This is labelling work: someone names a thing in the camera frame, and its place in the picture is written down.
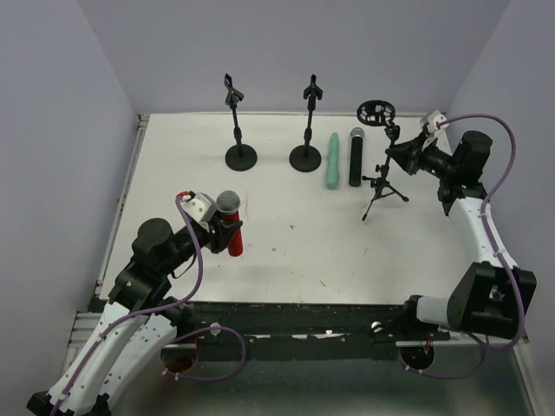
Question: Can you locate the black microphone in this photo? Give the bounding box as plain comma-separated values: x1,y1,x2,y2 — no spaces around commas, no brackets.
349,127,365,187

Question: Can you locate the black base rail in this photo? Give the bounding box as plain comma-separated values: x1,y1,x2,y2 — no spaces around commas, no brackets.
176,302,450,362

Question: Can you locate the left black round-base stand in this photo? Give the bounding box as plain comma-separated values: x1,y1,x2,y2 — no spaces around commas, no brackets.
224,74,258,172

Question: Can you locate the black tripod shock-mount stand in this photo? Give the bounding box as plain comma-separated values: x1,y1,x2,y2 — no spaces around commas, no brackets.
356,100,409,221

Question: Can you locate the black round-base stand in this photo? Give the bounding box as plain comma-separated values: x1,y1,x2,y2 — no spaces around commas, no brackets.
224,74,258,172
289,74,323,172

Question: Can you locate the red rhinestone microphone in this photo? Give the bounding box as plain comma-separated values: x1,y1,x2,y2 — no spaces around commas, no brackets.
215,190,245,257

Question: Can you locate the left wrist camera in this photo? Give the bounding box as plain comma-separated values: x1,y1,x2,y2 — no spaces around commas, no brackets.
180,192,218,231

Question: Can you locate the teal microphone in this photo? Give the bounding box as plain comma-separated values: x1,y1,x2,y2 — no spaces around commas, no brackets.
324,132,340,190

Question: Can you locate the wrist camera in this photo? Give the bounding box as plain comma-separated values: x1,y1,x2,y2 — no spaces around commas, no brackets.
420,110,447,151
180,192,218,231

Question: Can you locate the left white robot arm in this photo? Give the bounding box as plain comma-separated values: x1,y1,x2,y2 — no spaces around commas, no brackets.
27,198,243,415

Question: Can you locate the middle black round-base stand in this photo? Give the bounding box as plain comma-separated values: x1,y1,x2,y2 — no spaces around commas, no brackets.
289,74,323,172

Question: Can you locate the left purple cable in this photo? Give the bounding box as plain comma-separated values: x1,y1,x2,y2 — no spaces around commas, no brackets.
47,192,248,416

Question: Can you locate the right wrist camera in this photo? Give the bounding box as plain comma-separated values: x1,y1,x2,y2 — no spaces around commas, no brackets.
420,110,447,151

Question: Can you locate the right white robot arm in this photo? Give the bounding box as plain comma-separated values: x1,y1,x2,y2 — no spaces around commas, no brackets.
386,131,537,340

